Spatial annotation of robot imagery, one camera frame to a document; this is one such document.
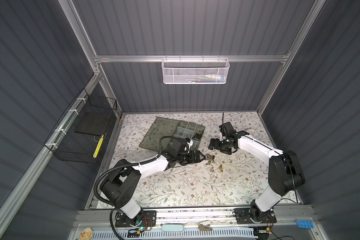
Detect clear divided organizer box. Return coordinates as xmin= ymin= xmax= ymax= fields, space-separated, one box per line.
xmin=139 ymin=117 xmax=205 ymax=152

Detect black corrugated cable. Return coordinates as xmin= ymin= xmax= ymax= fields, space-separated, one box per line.
xmin=92 ymin=135 xmax=184 ymax=240

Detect pile of screws and nuts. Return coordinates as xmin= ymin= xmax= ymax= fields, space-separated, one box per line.
xmin=205 ymin=154 xmax=224 ymax=175

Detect floral table mat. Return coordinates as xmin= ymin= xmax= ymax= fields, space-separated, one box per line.
xmin=110 ymin=112 xmax=272 ymax=208

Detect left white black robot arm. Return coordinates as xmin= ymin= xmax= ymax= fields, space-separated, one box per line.
xmin=93 ymin=136 xmax=206 ymax=226

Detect white wire mesh basket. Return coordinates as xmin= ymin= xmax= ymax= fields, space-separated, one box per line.
xmin=161 ymin=58 xmax=230 ymax=85

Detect round wooden disc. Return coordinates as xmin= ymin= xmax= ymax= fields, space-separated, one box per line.
xmin=80 ymin=228 xmax=94 ymax=240

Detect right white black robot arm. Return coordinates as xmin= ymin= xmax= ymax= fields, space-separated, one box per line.
xmin=208 ymin=122 xmax=306 ymax=222

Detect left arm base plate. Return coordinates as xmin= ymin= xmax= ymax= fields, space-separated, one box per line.
xmin=115 ymin=210 xmax=157 ymax=228

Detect pens in white basket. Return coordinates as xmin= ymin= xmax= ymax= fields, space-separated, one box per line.
xmin=187 ymin=75 xmax=226 ymax=84

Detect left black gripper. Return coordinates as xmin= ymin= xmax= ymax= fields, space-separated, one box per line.
xmin=175 ymin=149 xmax=205 ymax=165

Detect light teal flat box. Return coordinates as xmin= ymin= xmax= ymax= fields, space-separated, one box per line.
xmin=161 ymin=224 xmax=184 ymax=233

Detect black wire wall basket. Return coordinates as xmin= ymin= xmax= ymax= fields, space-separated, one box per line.
xmin=44 ymin=90 xmax=118 ymax=164

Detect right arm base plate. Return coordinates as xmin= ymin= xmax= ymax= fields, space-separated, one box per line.
xmin=233 ymin=208 xmax=277 ymax=224

